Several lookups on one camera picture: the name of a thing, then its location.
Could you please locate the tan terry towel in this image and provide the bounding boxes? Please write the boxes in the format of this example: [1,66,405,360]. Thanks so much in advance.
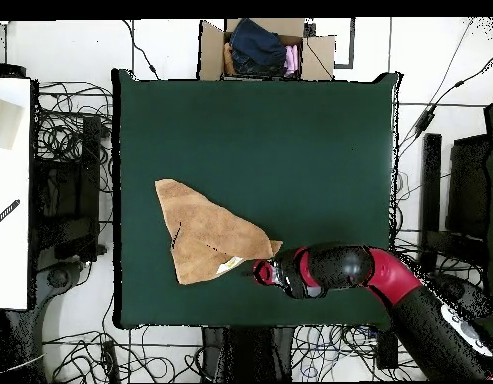
[154,178,284,286]

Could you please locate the dark green table cloth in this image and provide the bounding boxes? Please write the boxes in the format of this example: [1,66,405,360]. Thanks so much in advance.
[111,69,402,331]

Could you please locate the black power strip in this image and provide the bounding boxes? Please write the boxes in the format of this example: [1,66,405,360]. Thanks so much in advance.
[375,327,400,371]

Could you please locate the black equipment rack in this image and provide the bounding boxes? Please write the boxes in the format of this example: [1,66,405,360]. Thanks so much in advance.
[31,114,104,263]

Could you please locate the pink cloth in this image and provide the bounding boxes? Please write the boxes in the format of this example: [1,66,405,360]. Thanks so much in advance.
[283,44,300,78]

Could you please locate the brown cardboard box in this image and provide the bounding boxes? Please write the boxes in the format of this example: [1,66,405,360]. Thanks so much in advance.
[197,17,337,82]

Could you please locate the blue denim jeans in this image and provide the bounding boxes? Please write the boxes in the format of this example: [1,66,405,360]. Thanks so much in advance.
[228,17,289,77]

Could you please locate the white side table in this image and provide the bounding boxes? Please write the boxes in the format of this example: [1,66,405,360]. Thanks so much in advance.
[0,77,32,311]

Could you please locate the beige paper sheet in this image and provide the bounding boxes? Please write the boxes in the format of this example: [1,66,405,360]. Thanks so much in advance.
[0,95,24,152]

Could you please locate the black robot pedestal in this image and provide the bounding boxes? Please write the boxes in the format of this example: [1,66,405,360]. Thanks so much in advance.
[200,325,296,383]

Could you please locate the black metal frame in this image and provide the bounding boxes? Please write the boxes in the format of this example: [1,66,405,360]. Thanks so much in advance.
[416,132,492,277]

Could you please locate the black power adapter cable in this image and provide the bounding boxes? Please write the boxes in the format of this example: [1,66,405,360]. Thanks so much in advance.
[397,45,493,139]

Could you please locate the black ridged strap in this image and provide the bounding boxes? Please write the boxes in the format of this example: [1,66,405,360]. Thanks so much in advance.
[0,198,22,232]

